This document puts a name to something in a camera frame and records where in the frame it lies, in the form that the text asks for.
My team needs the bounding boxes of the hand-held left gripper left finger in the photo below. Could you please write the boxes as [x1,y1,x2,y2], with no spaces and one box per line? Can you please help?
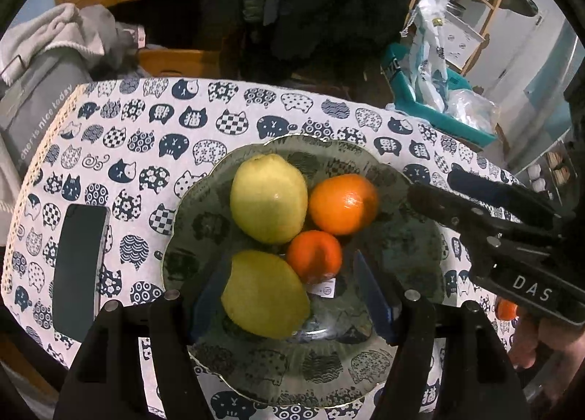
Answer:
[54,256,234,420]

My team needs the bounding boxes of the white rice bag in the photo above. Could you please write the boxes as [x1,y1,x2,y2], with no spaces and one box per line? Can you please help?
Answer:
[401,0,458,112]

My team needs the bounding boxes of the wooden drawer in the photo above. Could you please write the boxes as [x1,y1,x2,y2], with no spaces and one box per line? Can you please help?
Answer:
[137,49,221,78]

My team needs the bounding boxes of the black smartphone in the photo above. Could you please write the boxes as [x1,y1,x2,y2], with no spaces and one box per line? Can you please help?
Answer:
[52,204,111,342]

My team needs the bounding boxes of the grey bag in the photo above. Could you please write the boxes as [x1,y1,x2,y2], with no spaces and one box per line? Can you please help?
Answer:
[0,48,92,174]

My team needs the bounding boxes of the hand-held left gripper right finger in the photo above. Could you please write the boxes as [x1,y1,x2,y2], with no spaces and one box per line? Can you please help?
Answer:
[354,250,526,420]

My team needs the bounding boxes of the black coat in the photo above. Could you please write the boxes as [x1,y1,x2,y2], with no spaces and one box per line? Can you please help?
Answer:
[196,0,414,83]

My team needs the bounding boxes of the white shoes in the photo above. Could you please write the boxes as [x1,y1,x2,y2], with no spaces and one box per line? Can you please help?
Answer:
[528,165,549,190]

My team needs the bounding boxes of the beige shoes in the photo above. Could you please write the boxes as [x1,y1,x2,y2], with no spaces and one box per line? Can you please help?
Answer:
[547,151,572,174]

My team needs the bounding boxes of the shoe rack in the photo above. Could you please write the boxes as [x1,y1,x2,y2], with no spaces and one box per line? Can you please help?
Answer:
[512,128,577,202]

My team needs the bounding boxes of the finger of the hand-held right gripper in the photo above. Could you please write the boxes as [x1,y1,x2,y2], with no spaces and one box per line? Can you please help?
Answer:
[446,168,566,230]
[408,182,504,248]

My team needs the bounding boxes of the small orange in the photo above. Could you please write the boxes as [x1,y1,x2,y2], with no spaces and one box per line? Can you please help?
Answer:
[286,230,343,284]
[496,298,519,322]

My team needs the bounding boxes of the green glass bowl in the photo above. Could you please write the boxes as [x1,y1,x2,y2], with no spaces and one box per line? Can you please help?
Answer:
[162,133,446,409]

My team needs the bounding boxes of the yellow-green apple top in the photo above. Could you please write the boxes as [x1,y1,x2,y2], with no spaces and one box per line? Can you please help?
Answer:
[230,154,309,245]

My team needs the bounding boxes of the teal plastic crate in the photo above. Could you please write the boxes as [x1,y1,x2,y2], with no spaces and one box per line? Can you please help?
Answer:
[381,43,499,149]

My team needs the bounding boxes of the cat print tablecloth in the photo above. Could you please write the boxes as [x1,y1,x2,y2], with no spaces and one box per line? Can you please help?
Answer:
[0,77,535,420]

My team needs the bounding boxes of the grey clothes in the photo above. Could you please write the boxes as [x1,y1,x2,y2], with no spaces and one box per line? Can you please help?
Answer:
[78,4,147,78]

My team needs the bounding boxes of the person's right hand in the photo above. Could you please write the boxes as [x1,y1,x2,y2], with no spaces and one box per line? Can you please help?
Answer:
[506,313,585,370]

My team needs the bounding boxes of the clear plastic bag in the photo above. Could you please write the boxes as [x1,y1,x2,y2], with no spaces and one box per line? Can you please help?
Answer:
[445,88,499,133]

